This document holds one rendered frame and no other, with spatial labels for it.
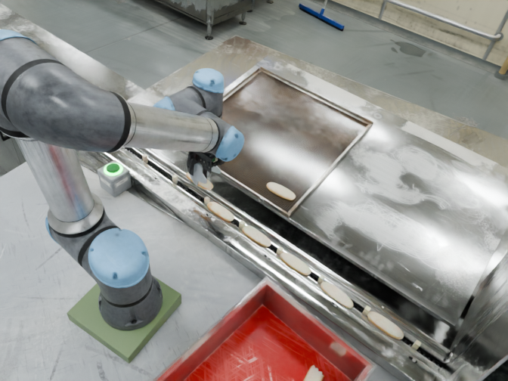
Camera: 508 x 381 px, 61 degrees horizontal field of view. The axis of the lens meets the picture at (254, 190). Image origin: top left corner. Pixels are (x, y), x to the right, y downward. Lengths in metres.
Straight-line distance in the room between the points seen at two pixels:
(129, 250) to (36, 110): 0.40
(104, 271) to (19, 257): 0.45
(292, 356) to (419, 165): 0.75
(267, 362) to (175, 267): 0.36
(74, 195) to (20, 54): 0.31
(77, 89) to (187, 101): 0.39
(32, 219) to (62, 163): 0.58
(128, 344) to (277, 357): 0.35
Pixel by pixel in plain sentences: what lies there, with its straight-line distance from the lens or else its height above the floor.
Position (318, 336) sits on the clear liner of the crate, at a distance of 1.09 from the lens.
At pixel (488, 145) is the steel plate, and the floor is 0.82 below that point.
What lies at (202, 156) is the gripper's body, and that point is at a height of 1.07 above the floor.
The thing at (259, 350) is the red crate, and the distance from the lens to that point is 1.12.
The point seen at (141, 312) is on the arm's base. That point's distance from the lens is 1.07.
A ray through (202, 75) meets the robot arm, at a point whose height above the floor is 1.29.
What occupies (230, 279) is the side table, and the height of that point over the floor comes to 0.82.
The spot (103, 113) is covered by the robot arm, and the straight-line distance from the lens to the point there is 0.67.
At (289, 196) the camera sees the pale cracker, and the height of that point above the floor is 0.91.
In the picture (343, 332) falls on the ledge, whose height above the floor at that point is 0.85.
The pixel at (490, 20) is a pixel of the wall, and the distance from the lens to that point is 4.66.
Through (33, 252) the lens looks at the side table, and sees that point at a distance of 1.34.
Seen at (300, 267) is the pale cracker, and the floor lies 0.86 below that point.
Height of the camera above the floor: 1.83
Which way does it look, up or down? 45 degrees down
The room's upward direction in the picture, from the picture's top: 8 degrees clockwise
